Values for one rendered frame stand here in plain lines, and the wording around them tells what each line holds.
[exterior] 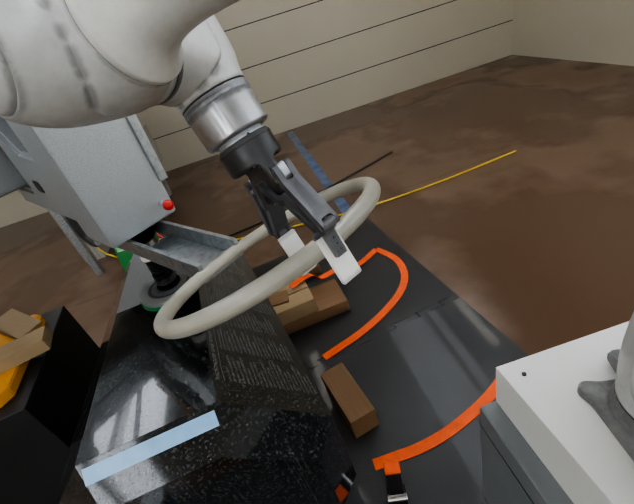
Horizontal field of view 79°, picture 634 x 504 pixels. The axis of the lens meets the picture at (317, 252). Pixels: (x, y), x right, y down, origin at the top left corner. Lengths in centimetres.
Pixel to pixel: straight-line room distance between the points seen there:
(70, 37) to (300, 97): 585
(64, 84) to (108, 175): 84
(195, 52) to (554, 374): 77
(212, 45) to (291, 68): 562
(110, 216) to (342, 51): 537
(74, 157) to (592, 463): 121
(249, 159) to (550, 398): 64
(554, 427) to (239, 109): 68
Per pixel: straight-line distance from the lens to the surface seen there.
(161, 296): 138
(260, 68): 604
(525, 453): 89
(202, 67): 47
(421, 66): 674
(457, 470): 173
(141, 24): 34
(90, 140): 116
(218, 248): 104
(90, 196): 117
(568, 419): 80
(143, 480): 110
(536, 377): 84
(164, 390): 114
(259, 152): 48
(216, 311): 54
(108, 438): 114
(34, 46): 34
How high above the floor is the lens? 158
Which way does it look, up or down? 33 degrees down
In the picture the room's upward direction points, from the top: 18 degrees counter-clockwise
